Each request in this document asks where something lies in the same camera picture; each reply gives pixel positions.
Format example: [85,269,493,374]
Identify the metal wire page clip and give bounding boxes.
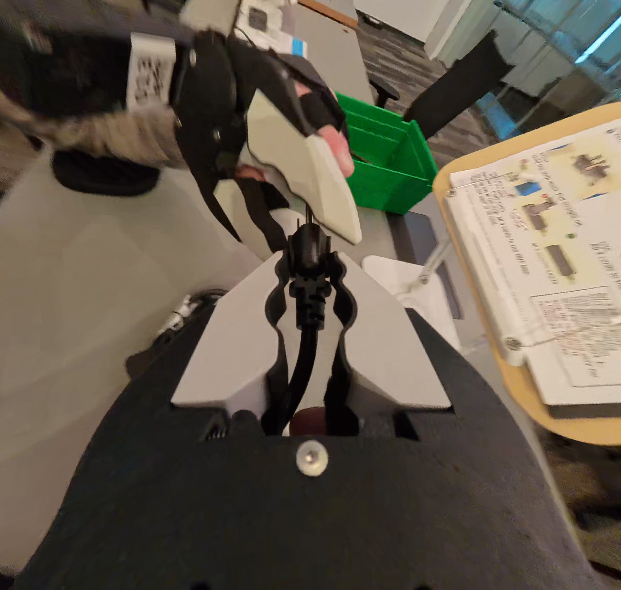
[449,170,525,198]
[504,330,559,353]

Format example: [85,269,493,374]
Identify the white stand with wooden board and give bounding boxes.
[361,102,621,447]

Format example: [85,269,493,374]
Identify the white cable label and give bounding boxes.
[162,295,197,332]

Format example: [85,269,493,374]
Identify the person's left hand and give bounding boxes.
[318,124,356,180]

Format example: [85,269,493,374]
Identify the black backing folder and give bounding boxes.
[547,400,621,421]

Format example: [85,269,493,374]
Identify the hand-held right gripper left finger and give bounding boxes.
[171,251,293,413]

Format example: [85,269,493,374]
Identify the black braided cable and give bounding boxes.
[191,287,230,309]

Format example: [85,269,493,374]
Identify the printed instruction sheet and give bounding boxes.
[449,120,621,406]

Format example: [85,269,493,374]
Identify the green plastic bin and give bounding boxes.
[334,92,439,216]

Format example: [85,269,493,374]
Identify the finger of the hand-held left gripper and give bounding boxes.
[268,206,305,255]
[245,88,364,246]

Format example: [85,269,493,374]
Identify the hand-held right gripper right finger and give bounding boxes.
[331,253,453,412]

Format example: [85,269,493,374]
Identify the black power plug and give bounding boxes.
[286,202,336,331]

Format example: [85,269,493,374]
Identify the grey desk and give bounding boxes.
[180,0,375,107]

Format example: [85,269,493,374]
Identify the black padded armrest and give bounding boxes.
[51,150,162,198]

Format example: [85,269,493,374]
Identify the white papers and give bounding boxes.
[235,0,311,59]

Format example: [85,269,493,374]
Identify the black upright panel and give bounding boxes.
[403,30,515,140]

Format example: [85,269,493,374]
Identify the person's left forearm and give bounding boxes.
[0,93,191,170]

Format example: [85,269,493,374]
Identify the black flat plug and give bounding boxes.
[125,330,171,381]

